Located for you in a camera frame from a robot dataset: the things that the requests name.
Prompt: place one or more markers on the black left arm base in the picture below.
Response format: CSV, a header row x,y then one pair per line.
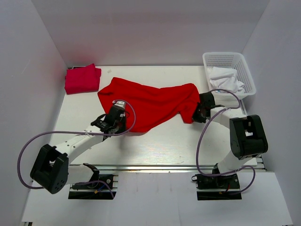
x,y
95,191

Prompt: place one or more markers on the white t-shirt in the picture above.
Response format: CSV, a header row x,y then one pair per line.
x,y
226,78

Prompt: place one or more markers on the aluminium rail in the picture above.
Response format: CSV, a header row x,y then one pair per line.
x,y
168,168

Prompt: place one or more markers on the white plastic basket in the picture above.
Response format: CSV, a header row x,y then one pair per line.
x,y
229,60

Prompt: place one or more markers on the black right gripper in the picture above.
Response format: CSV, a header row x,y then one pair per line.
x,y
195,117

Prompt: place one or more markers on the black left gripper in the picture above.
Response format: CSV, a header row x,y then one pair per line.
x,y
122,130

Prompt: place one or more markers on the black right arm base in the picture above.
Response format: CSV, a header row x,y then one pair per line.
x,y
217,188

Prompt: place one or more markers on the folded crimson t-shirt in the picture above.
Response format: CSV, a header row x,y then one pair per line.
x,y
82,79

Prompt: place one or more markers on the red t-shirt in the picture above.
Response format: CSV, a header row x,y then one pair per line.
x,y
150,106

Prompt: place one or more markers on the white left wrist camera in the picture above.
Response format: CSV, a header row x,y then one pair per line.
x,y
119,103

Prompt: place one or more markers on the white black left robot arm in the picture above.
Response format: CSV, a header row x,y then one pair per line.
x,y
52,168

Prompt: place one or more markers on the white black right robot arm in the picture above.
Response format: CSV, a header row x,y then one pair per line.
x,y
247,135

